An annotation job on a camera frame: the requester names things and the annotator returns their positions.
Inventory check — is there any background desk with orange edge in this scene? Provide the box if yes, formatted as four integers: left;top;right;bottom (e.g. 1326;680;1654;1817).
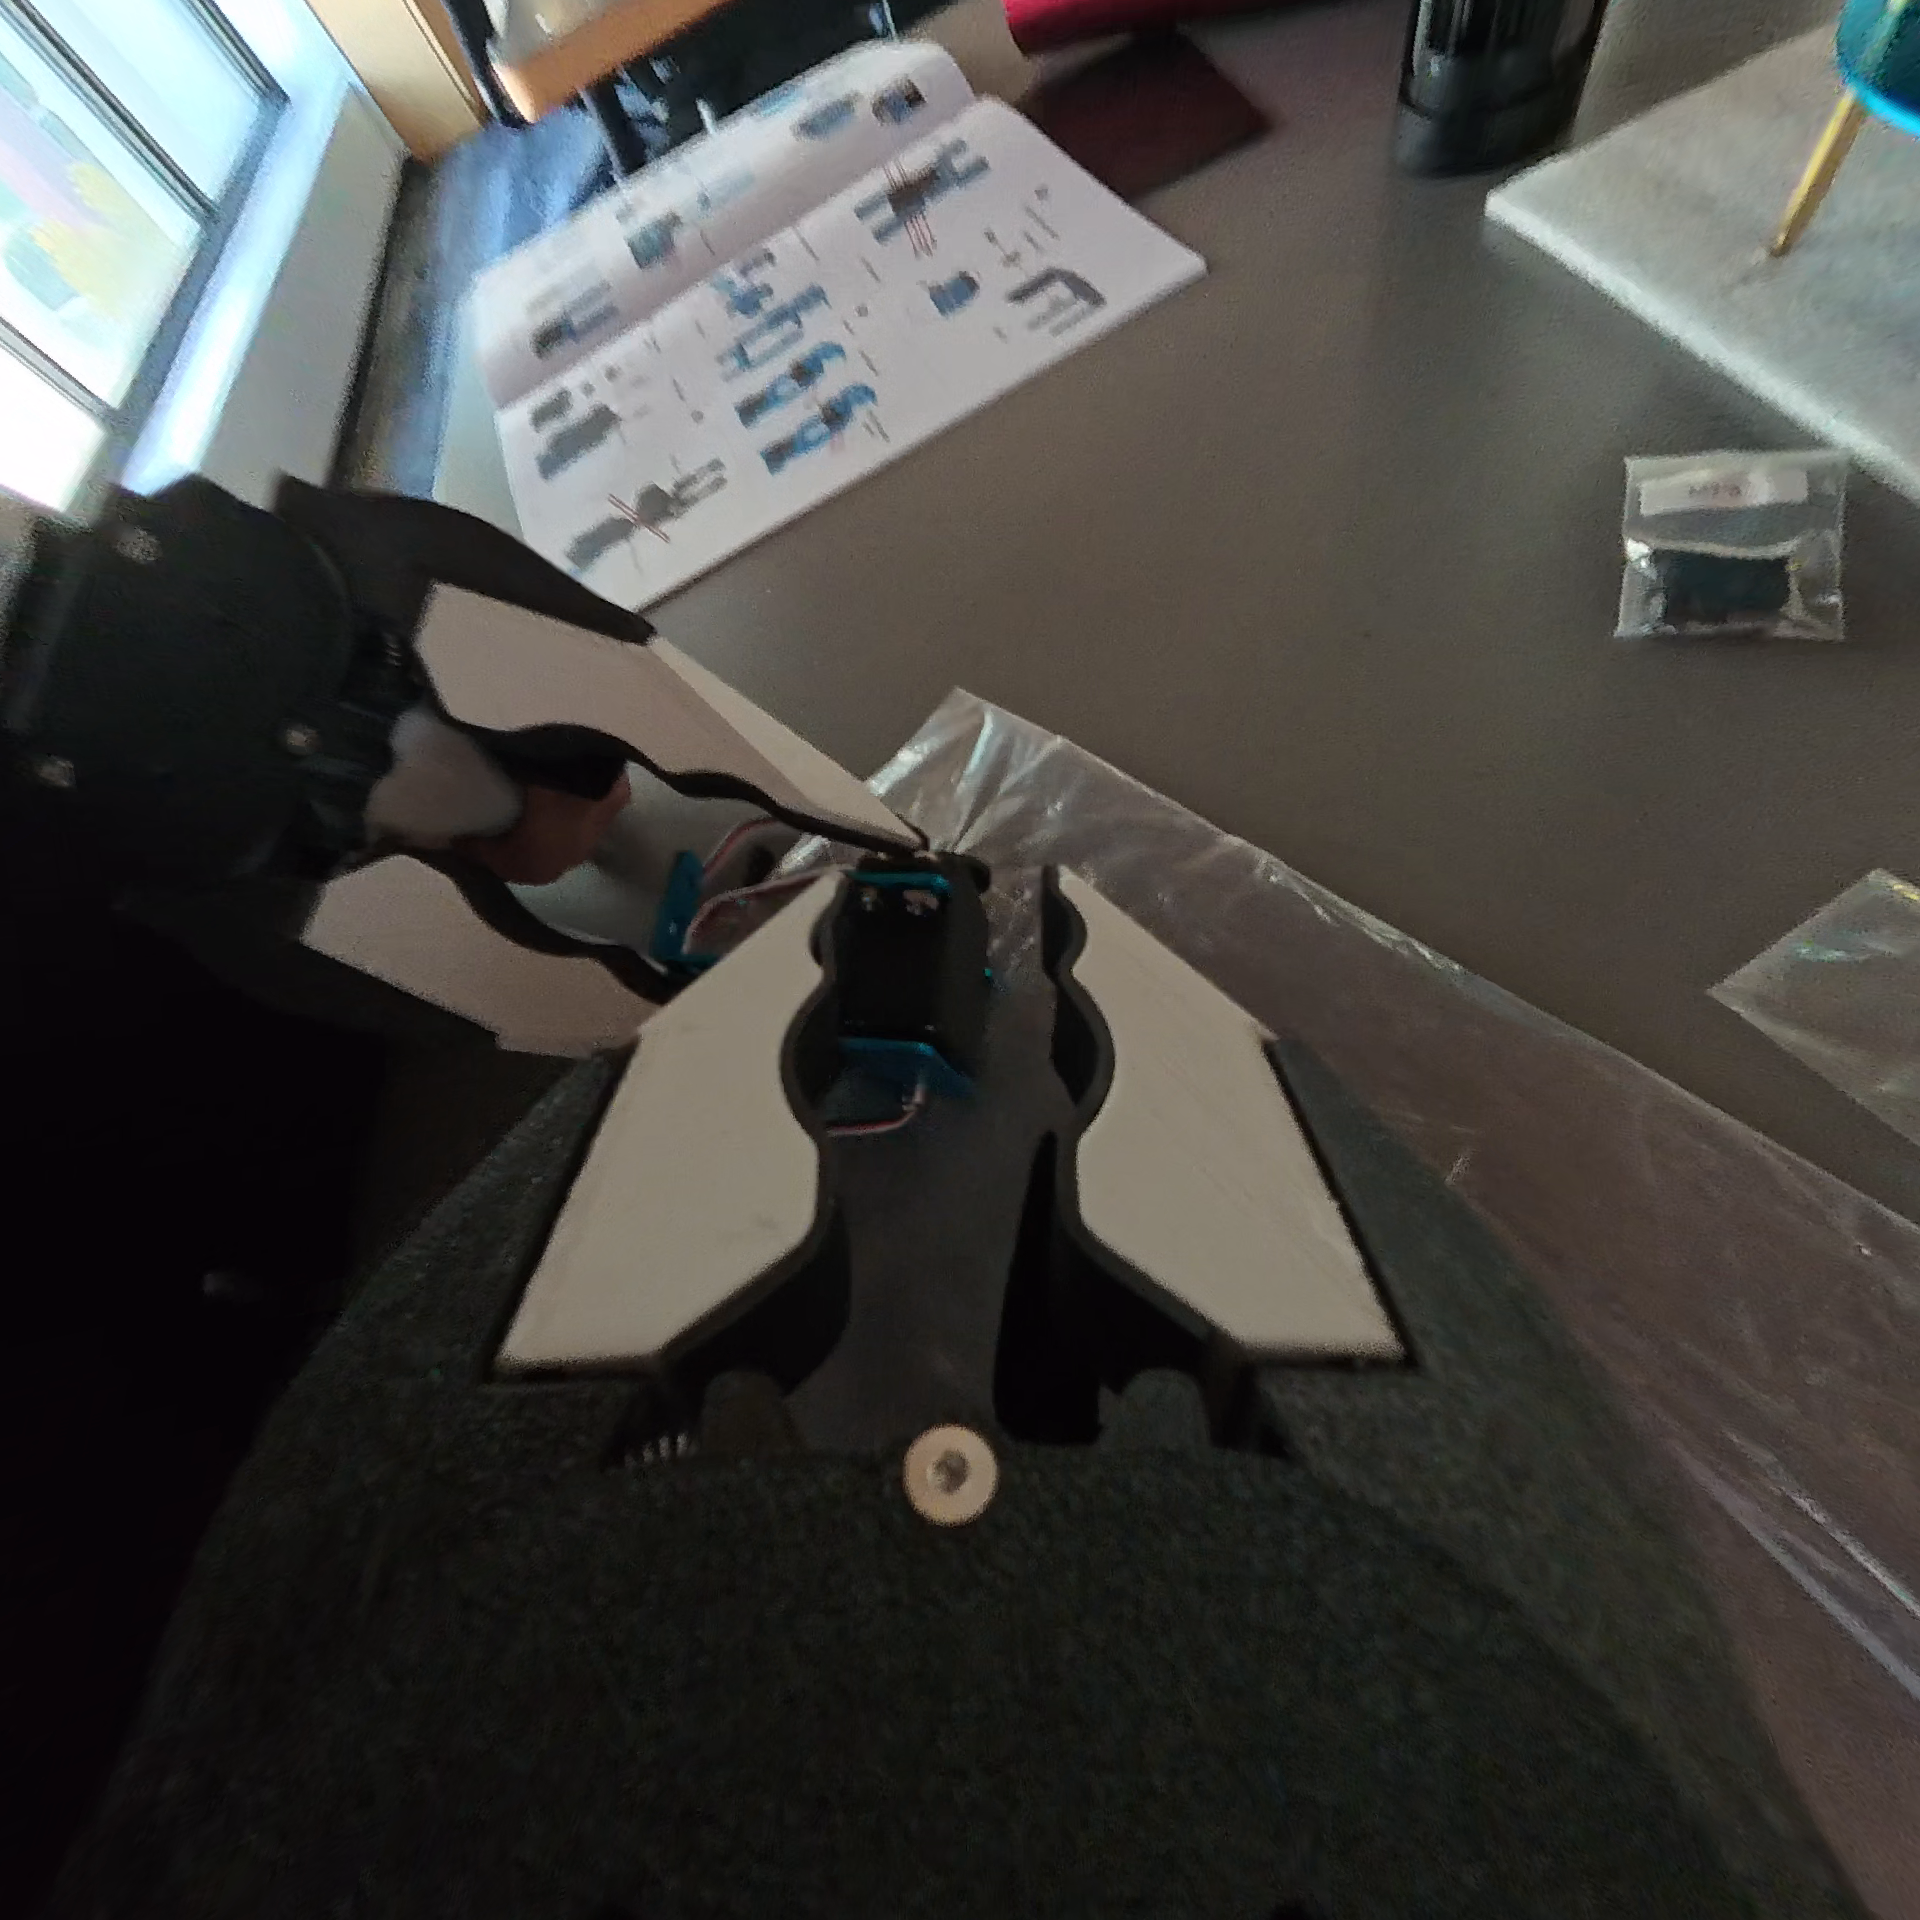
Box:
495;0;1021;114

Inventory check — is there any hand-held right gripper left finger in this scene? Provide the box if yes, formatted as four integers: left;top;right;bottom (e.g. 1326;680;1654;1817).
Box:
486;871;863;1384

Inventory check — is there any large clear plastic bag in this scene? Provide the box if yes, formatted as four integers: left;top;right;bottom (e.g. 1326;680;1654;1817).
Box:
862;688;1920;1920

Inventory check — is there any person's left hand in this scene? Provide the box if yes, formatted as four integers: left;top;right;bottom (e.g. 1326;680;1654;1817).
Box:
479;779;632;893

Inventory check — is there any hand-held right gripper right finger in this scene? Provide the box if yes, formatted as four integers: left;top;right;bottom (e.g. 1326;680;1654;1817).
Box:
1038;862;1415;1369

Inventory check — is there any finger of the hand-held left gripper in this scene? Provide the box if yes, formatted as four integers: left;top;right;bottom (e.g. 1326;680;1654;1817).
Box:
407;584;928;859
298;857;677;1056

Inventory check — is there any small bag of black parts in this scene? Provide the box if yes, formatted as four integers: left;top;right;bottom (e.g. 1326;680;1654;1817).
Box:
1616;448;1848;647

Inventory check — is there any window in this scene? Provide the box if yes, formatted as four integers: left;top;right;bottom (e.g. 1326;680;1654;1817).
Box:
0;0;294;511

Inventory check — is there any blue toy robot arm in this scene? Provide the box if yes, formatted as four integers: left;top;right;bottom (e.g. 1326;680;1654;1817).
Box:
1766;0;1920;259

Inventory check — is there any white foam sheet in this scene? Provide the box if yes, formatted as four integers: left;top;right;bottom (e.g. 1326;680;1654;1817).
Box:
1486;29;1920;505

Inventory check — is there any black tumbler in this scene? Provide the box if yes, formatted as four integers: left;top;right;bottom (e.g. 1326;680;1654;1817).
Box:
1394;0;1608;178

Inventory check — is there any grey desk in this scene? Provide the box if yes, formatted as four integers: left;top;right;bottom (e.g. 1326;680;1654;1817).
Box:
433;0;1920;1920

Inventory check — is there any blue servo bracket assembly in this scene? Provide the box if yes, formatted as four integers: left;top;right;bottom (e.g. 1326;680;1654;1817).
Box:
645;838;999;1119

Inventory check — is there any open instruction booklet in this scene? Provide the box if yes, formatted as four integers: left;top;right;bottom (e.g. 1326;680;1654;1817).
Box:
457;37;1208;615

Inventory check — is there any red metallic cylinder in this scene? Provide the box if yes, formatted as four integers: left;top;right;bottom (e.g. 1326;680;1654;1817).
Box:
1000;0;1201;58

